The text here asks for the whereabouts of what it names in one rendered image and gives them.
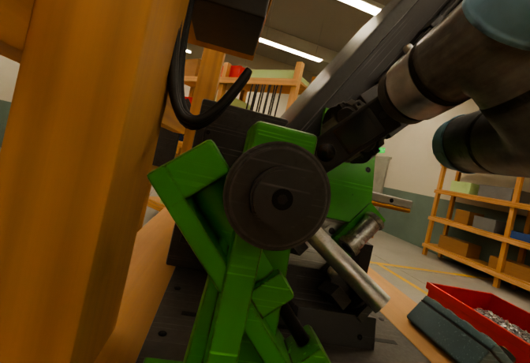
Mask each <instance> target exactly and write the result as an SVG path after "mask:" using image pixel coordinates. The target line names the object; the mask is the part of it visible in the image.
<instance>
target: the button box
mask: <svg viewBox="0 0 530 363"><path fill-rule="evenodd" d="M407 318H408V319H409V320H410V321H411V323H413V324H414V325H415V326H416V327H417V328H418V329H420V330H421V331H422V332H423V333H424V334H425V335H426V336H427V337H428V338H429V339H430V340H431V341H432V342H434V343H435V344H436V345H437V346H438V347H439V348H441V349H442V350H443V351H444V352H445V353H446V354H448V355H449V356H450V357H451V358H452V359H453V360H454V361H456V362H457V363H514V362H513V361H512V360H511V359H510V358H509V357H508V356H507V355H506V354H505V353H504V352H503V350H502V349H501V348H500V347H499V346H498V344H497V343H496V342H495V341H493V340H492V339H491V338H490V337H489V336H487V335H486V334H484V333H483V332H480V331H478V330H476V329H475V328H474V327H473V326H472V325H471V324H470V323H469V322H467V321H466V320H462V319H461V318H459V317H458V316H457V315H456V314H455V313H453V312H452V311H451V310H449V309H446V308H445V307H443V306H442V305H441V304H440V303H439V302H437V301H436V300H435V299H432V298H430V297H428V296H425V297H424V298H423V300H422V299H421V301H420V302H419V303H418V305H417V306H416V307H415V308H414V309H413V310H412V311H411V312H410V313H409V314H408V315H407Z"/></svg>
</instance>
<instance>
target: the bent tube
mask: <svg viewBox="0 0 530 363"><path fill-rule="evenodd" d="M308 242H309V244H310V245H311V246H312V247H313V248H314V249H315V250H316V251H317V252H318V253H319V254H320V255H321V257H322V258H323V259H324V260H325V261H326V262H327V263H328V264H329V265H330V266H331V267H332V268H333V269H334V270H335V271H336V272H337V273H338V274H339V275H340V276H341V277H342V278H343V279H344V280H345V282H346V283H347V284H348V285H349V286H350V287H351V288H352V289H353V290H354V291H355V292H356V293H357V294H358V296H359V297H360V298H361V299H362V300H363V301H364V302H365V303H366V304H367V305H368V306H369V307H370V309H371V310H372V311H373V312H374V313H377V312H378V311H380V310H381V309H382V308H383V307H384V306H385V305H386V304H387V302H388V301H389V300H390V296H389V295H388V294H387V293H386V292H385V291H384V290H383V289H382V288H381V287H380V286H379V285H378V284H377V283H376V282H375V281H374V280H373V279H372V278H371V277H370V276H369V275H368V274H367V273H366V272H365V271H364V270H363V269H362V268H361V267H360V266H359V265H358V264H357V263H356V262H355V261H354V260H353V259H352V258H351V257H350V256H349V255H348V254H347V253H346V252H345V251H344V250H343V249H342V248H341V247H340V246H339V245H338V244H337V243H336V242H335V241H334V240H333V239H332V238H331V237H330V236H329V235H328V234H327V233H326V232H325V231H324V230H323V229H322V228H321V227H320V228H319V230H318V231H317V232H316V233H315V234H314V235H313V236H312V237H311V238H310V239H309V240H308Z"/></svg>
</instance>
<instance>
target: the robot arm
mask: <svg viewBox="0 0 530 363"><path fill-rule="evenodd" d="M403 51H404V52H405V55H404V56H402V57H401V58H400V59H399V60H397V61H396V62H395V63H394V64H393V65H392V66H391V67H390V69H389V70H388V71H387V72H386V73H385V74H384V75H383V76H382V77H381V79H380V81H379V83H378V84H377V85H375V86H374V87H372V88H370V89H369V90H367V91H366V92H364V93H363V94H361V95H360V96H358V98H357V101H355V100H353V99H351V100H350V101H348V102H347V103H345V101H342V102H340V103H337V104H336V105H334V106H333V107H331V108H330V109H329V110H327V112H326V113H325V116H324V118H323V122H322V123H323V124H322V127H321V135H320V136H319V137H317V144H316V147H315V154H314V156H315V157H316V158H317V159H318V160H319V161H320V162H321V164H322V165H323V168H324V169H325V171H326V172H327V173H328V172H329V171H331V170H333V169H334V168H335V167H338V166H339V165H341V164H342V163H344V162H345V163H366V162H367V161H369V160H370V159H372V158H373V157H375V156H376V155H377V153H379V152H380V150H379V148H380V147H382V146H383V145H384V140H385V138H386V139H388V138H391V137H392V136H394V135H395V134H396V133H398V132H400V131H401V130H402V129H404V128H405V127H406V126H407V125H412V124H416V123H419V122H421V121H423V120H429V119H432V118H434V117H436V116H438V115H440V114H442V113H444V112H446V111H448V110H450V109H452V108H454V107H457V106H459V105H461V104H462V103H463V102H465V101H467V100H469V99H473V101H474V102H475V103H476V105H477V106H478V107H479V109H480V110H478V111H475V112H472V113H470V114H461V115H458V116H455V117H453V118H451V119H450V120H449V121H447V122H444V123H443V124H442V125H440V126H439V127H438V129H437V130H436V132H435V134H434V136H433V139H432V151H433V154H434V155H435V158H436V159H437V160H438V161H439V162H440V163H441V164H442V165H443V166H445V167H447V168H449V169H451V170H457V171H459V172H461V173H464V174H475V173H480V174H498V175H504V176H513V177H523V178H530V0H463V1H462V2H461V3H460V4H459V5H458V6H457V7H456V8H455V9H453V10H452V11H451V12H450V13H449V14H448V15H447V16H446V17H444V18H443V19H442V20H441V21H440V22H439V23H438V24H437V25H436V26H434V27H433V29H432V30H430V31H429V33H427V34H426V35H425V36H424V37H423V38H422V39H421V40H419V41H418V42H417V43H416V44H415V45H414V46H413V45H412V44H411V43H408V44H406V45H405V46H404V47H403Z"/></svg>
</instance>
